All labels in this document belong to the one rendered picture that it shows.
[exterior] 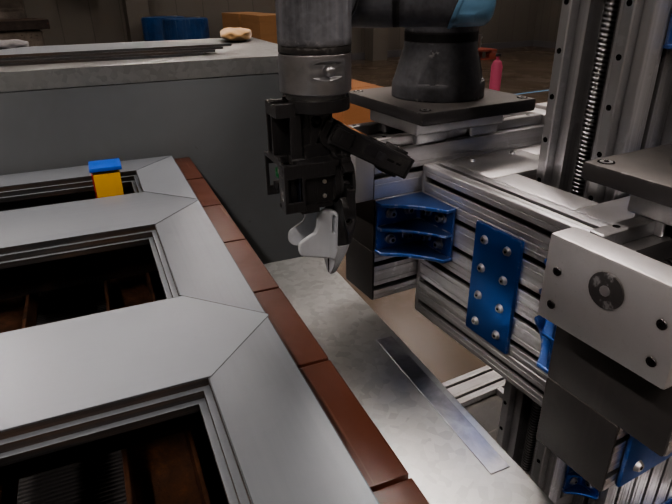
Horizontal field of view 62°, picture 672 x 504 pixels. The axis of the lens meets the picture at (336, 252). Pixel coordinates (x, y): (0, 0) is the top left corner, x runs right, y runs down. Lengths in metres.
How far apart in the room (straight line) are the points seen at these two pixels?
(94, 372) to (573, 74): 0.70
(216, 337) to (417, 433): 0.29
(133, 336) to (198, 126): 0.83
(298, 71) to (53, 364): 0.40
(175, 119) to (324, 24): 0.89
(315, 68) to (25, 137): 0.95
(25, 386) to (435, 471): 0.46
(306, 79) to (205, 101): 0.86
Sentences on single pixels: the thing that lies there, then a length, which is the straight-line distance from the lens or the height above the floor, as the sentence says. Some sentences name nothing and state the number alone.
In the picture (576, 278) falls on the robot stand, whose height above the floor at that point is 0.96.
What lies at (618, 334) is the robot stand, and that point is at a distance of 0.54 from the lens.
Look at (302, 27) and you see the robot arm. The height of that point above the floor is 1.17.
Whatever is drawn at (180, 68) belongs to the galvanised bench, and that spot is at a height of 1.03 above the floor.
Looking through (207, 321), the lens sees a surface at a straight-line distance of 0.68.
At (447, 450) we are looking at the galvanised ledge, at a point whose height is 0.68.
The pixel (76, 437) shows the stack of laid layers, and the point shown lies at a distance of 0.60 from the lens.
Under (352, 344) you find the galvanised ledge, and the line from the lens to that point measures 0.91.
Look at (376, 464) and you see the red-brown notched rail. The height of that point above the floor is 0.83.
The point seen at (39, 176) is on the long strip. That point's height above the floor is 0.84.
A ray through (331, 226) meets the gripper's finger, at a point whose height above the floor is 0.96.
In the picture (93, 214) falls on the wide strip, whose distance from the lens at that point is 1.07.
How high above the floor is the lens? 1.20
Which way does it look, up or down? 26 degrees down
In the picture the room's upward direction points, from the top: 1 degrees counter-clockwise
